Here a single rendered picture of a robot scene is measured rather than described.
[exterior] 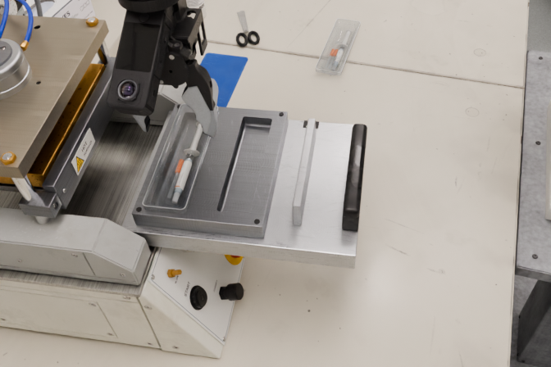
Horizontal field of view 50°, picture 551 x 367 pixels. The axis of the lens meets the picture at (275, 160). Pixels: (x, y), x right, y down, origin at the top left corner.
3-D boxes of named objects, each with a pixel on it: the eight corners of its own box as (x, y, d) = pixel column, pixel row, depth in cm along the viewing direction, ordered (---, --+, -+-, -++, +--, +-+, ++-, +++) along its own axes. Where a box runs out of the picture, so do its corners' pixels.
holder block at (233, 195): (135, 225, 75) (130, 213, 73) (178, 115, 88) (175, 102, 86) (264, 238, 72) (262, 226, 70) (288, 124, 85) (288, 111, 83)
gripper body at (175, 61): (211, 49, 74) (196, -40, 65) (193, 94, 68) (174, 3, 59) (152, 45, 75) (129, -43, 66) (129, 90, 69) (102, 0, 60)
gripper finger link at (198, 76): (225, 101, 71) (190, 43, 66) (223, 109, 70) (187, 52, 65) (193, 108, 73) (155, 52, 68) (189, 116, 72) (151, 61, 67)
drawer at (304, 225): (127, 246, 77) (111, 210, 72) (174, 128, 92) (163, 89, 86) (354, 273, 73) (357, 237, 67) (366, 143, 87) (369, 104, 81)
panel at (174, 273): (223, 346, 86) (146, 280, 75) (260, 187, 106) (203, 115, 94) (234, 345, 85) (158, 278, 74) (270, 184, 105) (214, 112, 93)
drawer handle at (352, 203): (341, 229, 73) (342, 210, 70) (351, 142, 82) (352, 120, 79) (357, 232, 72) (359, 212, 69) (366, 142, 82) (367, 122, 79)
